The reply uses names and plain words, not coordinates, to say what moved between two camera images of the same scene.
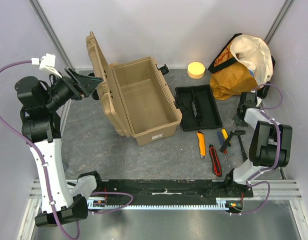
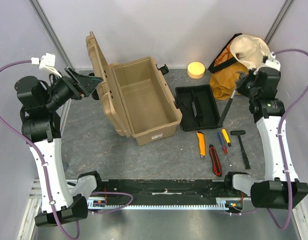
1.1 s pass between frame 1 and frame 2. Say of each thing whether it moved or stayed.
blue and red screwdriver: stayed
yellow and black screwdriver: stayed
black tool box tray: stayed
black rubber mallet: stayed
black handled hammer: moved
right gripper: moved
